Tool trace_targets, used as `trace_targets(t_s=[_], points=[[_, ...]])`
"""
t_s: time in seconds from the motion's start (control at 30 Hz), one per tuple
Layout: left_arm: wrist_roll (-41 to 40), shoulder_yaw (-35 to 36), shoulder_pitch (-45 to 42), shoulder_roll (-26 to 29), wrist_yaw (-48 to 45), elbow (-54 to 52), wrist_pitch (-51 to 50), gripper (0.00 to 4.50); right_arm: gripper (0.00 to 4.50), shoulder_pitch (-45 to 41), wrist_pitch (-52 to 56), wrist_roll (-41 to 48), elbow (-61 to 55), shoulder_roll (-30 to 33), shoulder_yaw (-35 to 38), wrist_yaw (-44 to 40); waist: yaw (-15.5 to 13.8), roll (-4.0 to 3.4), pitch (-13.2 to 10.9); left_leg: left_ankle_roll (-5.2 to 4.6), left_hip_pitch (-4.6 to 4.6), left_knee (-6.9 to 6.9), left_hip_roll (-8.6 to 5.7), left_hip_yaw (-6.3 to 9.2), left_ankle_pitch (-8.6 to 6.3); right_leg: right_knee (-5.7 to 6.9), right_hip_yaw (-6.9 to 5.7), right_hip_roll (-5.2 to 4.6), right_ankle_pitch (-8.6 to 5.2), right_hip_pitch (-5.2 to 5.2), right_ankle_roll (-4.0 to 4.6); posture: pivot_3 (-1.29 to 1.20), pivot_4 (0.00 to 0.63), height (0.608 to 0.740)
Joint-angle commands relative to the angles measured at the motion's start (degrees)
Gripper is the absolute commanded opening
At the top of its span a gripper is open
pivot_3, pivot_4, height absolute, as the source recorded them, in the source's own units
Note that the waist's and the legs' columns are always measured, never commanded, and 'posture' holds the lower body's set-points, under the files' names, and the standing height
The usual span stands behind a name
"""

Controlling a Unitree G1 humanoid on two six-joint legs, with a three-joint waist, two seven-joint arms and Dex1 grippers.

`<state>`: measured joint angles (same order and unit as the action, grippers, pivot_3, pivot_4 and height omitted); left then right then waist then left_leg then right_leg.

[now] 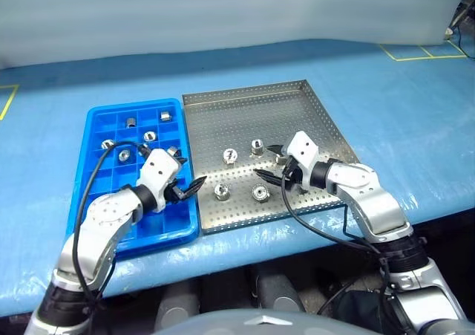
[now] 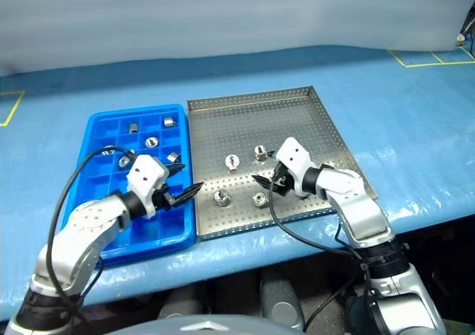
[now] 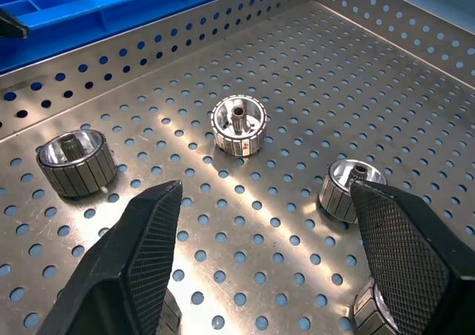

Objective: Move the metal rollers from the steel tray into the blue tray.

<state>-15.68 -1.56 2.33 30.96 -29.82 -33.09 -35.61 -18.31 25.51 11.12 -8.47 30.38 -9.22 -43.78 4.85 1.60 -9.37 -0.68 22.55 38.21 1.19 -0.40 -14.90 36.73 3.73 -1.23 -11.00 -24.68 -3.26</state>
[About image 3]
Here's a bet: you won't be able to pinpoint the perforated stainless steel tray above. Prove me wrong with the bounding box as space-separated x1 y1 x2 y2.
0 0 475 335

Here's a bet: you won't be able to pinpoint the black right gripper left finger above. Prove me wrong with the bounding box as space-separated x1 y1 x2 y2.
36 180 184 335

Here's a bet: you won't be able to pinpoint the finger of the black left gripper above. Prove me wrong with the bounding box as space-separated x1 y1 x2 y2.
0 7 30 39

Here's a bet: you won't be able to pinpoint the blue compartment tray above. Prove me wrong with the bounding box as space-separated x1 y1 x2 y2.
0 0 278 76

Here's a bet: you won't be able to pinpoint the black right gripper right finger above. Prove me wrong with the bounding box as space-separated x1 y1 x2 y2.
350 180 475 335

